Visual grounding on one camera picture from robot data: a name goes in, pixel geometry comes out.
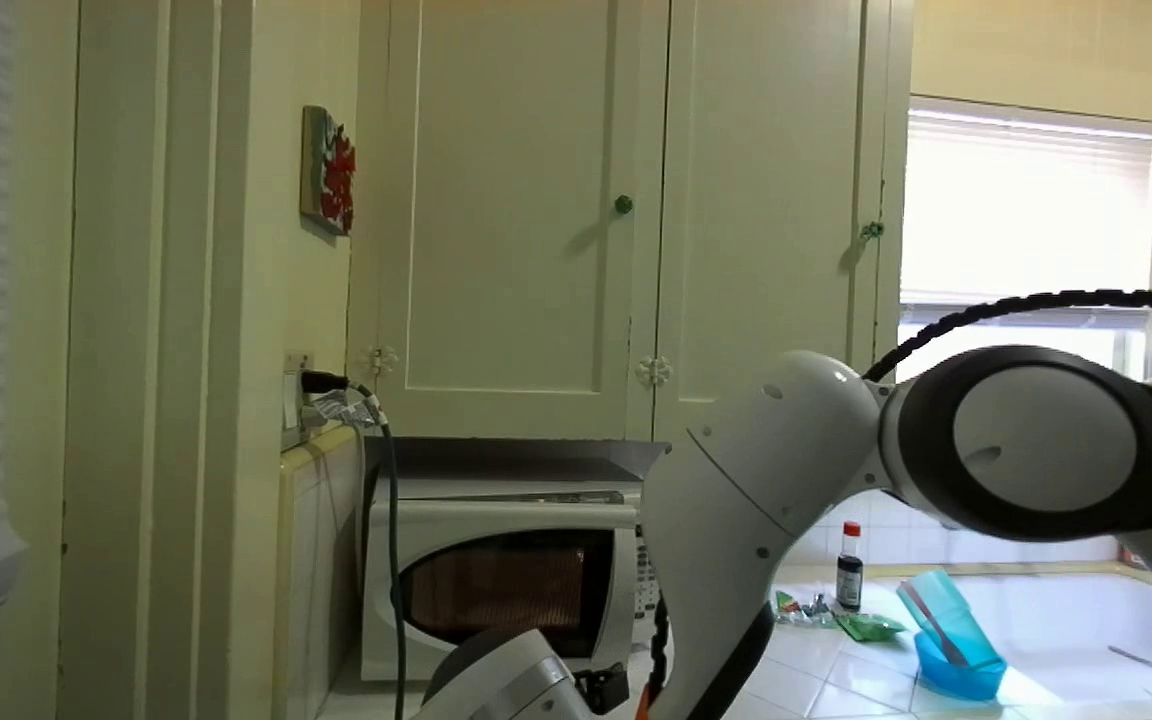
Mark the window blind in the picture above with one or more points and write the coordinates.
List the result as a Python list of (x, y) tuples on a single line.
[(1001, 206)]

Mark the wall power outlet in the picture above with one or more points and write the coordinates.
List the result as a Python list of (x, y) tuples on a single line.
[(308, 394)]

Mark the teal plastic pitcher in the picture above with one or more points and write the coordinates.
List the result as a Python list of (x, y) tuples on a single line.
[(938, 606)]

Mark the green snack bag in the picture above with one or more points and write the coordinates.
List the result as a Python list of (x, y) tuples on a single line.
[(866, 627)]

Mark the upper cabinet left door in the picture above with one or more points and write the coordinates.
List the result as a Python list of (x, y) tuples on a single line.
[(509, 212)]

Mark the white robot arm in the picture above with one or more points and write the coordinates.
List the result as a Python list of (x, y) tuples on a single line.
[(1007, 440)]

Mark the upper cabinet right door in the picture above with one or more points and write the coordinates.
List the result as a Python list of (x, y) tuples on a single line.
[(781, 189)]

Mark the candy wrapper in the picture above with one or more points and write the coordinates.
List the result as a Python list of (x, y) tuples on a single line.
[(794, 610)]

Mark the cabinet door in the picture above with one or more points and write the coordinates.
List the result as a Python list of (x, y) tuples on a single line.
[(509, 212), (781, 189)]

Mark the white microwave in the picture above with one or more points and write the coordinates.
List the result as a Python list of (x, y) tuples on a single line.
[(452, 559)]

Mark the soy sauce bottle red cap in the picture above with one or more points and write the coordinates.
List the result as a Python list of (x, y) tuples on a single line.
[(850, 568)]

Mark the red wall picture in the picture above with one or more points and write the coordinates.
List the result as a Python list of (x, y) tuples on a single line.
[(326, 172)]

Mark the blue plastic bowl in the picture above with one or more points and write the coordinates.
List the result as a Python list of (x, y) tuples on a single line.
[(962, 667)]

